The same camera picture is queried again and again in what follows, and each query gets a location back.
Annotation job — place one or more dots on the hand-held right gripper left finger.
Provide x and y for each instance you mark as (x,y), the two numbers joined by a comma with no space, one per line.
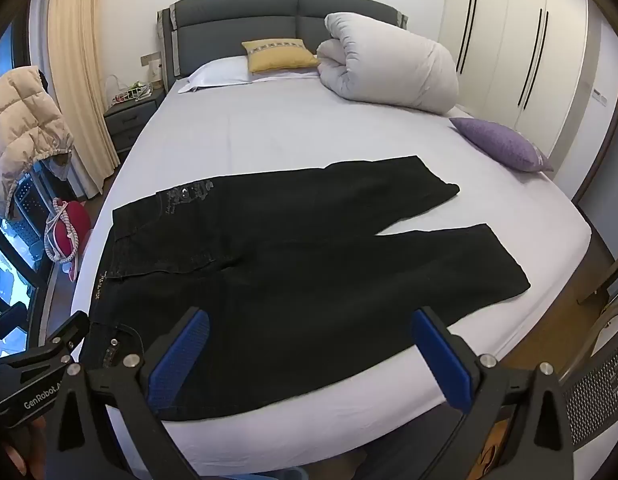
(181,360)

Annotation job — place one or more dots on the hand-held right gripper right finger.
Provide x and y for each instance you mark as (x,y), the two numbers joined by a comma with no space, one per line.
(444,365)

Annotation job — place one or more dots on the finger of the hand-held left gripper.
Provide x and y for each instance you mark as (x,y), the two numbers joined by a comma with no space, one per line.
(69,332)

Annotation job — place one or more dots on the black pants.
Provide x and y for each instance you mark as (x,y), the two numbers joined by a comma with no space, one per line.
(289,260)

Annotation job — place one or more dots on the person's left hand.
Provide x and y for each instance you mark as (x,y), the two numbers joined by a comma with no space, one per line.
(26,452)

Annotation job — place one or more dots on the window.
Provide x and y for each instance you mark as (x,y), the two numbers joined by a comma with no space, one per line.
(6,270)

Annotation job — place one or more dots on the red bag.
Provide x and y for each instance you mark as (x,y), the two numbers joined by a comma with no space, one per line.
(71,232)

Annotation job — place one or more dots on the black perforated rack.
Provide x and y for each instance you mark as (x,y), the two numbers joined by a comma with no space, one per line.
(26,205)

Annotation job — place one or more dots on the grey mesh chair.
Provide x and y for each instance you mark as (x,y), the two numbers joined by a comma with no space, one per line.
(599,385)

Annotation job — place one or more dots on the wooden stand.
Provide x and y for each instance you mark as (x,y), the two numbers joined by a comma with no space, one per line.
(606,280)

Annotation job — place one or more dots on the beige puffer jacket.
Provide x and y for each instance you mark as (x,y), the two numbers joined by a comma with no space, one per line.
(24,120)

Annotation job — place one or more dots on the grey nightstand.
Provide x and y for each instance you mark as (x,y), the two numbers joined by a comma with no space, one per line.
(131,122)

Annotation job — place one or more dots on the purple cushion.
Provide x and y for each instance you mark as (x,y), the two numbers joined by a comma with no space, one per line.
(499,142)

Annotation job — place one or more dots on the white bed mattress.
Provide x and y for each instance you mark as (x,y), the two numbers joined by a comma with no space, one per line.
(289,130)

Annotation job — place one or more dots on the beige curtain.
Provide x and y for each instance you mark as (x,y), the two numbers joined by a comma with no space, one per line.
(79,60)

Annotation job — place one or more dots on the white pillow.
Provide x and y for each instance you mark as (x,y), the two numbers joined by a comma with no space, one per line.
(394,60)
(219,72)

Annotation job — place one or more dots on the yellow cushion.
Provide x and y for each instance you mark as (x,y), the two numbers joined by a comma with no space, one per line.
(279,56)

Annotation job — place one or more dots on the white wardrobe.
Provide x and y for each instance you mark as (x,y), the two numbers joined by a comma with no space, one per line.
(499,35)

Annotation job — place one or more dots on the bedside wall socket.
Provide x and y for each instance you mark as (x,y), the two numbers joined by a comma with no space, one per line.
(151,59)

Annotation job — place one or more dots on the white wall switch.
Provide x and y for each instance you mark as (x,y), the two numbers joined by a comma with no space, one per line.
(599,96)

